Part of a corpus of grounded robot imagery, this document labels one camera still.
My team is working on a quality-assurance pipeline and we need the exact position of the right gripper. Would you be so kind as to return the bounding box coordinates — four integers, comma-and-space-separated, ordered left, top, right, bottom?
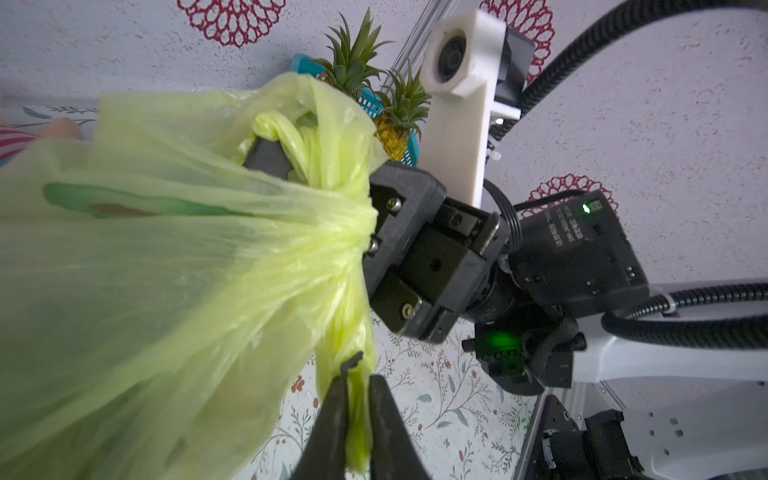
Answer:
362, 161, 521, 344

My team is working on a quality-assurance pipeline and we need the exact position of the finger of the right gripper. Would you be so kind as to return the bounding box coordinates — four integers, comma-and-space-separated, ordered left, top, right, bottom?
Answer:
244, 138, 293, 180

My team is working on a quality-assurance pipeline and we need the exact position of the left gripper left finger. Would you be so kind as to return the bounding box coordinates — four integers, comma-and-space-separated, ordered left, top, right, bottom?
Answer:
290, 351, 363, 480

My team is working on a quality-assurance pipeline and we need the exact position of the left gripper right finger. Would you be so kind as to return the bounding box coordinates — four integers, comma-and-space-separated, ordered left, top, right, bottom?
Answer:
368, 375, 429, 480

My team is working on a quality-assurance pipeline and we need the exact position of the green avocado plastic bag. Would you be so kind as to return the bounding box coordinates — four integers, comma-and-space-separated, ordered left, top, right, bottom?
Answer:
1, 73, 386, 479

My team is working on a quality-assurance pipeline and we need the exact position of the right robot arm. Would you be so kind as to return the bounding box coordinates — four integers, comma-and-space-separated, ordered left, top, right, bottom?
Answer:
363, 162, 767, 479

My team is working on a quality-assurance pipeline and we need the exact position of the back pineapple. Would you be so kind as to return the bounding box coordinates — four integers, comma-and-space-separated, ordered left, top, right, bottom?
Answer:
311, 9, 389, 99

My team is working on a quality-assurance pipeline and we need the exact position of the pineapple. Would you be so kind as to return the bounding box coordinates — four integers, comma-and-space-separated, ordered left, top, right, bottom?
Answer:
374, 69, 431, 161
311, 9, 389, 99

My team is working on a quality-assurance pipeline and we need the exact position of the right pineapple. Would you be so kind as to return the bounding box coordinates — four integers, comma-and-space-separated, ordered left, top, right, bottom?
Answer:
374, 69, 431, 161

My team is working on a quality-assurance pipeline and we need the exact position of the teal plastic basket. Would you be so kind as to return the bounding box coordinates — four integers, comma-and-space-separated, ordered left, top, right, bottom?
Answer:
290, 54, 420, 167

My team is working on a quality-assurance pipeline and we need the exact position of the pink plush doll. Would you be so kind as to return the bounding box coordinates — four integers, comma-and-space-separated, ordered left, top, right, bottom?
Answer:
1, 118, 84, 166

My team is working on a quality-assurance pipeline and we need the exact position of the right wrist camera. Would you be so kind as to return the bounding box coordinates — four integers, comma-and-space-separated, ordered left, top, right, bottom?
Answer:
418, 10, 535, 207

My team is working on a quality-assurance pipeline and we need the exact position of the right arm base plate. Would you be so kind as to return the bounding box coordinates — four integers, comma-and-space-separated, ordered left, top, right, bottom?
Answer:
518, 395, 646, 480

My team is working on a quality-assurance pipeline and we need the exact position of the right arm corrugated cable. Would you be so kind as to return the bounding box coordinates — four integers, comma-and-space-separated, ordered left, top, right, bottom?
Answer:
479, 0, 768, 352

